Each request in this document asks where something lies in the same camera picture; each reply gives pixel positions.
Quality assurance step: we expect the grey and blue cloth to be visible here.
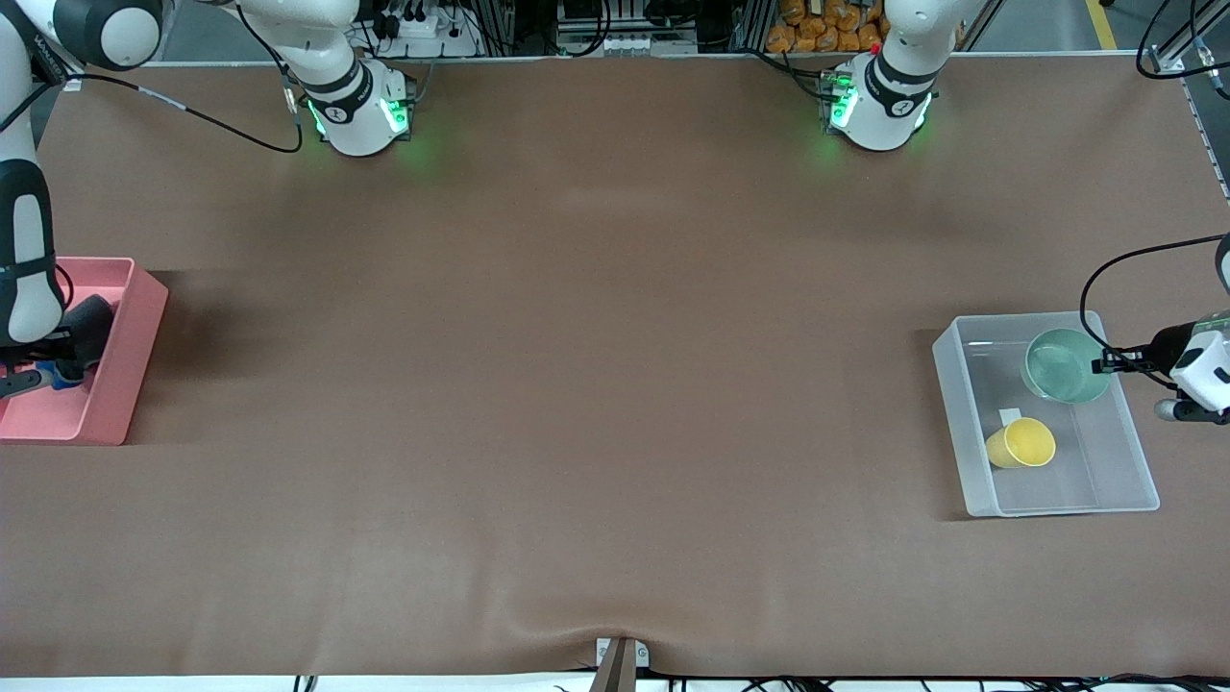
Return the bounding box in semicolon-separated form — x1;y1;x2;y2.
37;294;117;391

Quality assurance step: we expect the white power strip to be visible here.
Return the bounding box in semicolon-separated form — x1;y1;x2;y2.
370;8;481;59

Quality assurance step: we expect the light green bowl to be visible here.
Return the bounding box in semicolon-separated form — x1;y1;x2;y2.
1021;328;1114;405

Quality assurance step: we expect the clear plastic bin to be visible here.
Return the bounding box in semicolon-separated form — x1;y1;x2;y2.
931;309;1162;519

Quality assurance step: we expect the aluminium frame post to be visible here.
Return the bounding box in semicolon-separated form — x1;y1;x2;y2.
1148;34;1230;203

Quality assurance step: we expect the pink plastic bin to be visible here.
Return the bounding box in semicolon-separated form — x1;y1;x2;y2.
0;256;170;447

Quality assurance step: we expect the brown table cover mat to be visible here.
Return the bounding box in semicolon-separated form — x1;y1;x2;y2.
0;53;1230;680

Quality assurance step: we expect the metal table clamp bracket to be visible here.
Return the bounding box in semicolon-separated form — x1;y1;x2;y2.
595;636;651;671

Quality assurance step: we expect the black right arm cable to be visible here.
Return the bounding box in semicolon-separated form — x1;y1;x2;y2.
58;72;306;156

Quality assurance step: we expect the yellow cup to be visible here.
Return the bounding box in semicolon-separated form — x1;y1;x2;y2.
985;417;1057;470

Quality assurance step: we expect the bag of orange items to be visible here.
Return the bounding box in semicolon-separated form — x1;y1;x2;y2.
766;0;890;55

